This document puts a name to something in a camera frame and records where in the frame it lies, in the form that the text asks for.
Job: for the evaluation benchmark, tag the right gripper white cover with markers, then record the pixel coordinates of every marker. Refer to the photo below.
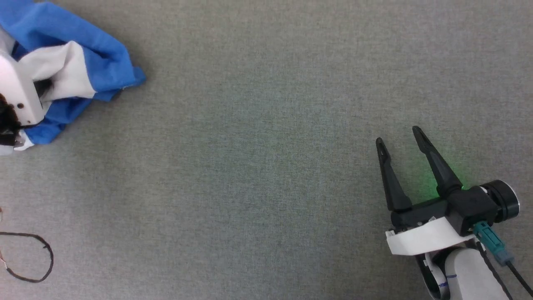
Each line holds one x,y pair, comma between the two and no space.
420,237

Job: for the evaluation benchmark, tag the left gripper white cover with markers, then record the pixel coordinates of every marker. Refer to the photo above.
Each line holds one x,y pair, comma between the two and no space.
16,87

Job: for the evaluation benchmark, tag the blue and white long-sleeve shirt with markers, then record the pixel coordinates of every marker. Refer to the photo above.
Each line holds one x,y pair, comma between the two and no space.
95,54

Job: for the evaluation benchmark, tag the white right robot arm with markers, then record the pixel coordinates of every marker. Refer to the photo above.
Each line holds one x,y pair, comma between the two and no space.
470,275

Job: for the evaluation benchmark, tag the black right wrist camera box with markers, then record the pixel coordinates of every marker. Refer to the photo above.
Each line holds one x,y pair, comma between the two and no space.
470,206

